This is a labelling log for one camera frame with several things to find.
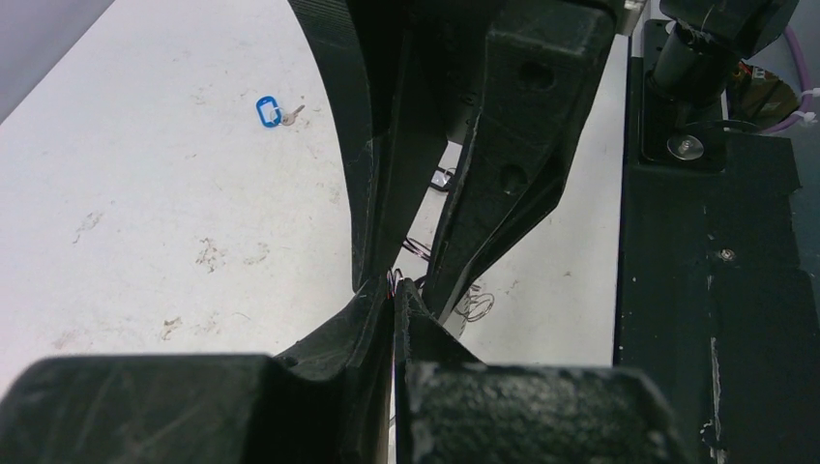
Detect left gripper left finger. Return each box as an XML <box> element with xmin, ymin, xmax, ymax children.
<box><xmin>1</xmin><ymin>281</ymin><xmax>393</xmax><ymax>463</ymax></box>

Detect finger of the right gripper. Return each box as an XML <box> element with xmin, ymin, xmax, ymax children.
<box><xmin>456</xmin><ymin>1</ymin><xmax>619</xmax><ymax>284</ymax></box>
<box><xmin>291</xmin><ymin>1</ymin><xmax>487</xmax><ymax>289</ymax></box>

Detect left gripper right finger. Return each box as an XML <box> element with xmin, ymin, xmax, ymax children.
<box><xmin>394</xmin><ymin>279</ymin><xmax>689</xmax><ymax>463</ymax></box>

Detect clear plastic keyring holder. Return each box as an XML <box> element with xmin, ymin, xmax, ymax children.
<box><xmin>395</xmin><ymin>171</ymin><xmax>491</xmax><ymax>376</ymax></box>

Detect blue tagged key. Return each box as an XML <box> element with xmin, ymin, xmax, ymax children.
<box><xmin>255</xmin><ymin>96</ymin><xmax>305</xmax><ymax>129</ymax></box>

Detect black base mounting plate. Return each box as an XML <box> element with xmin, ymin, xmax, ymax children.
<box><xmin>614</xmin><ymin>19</ymin><xmax>819</xmax><ymax>463</ymax></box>

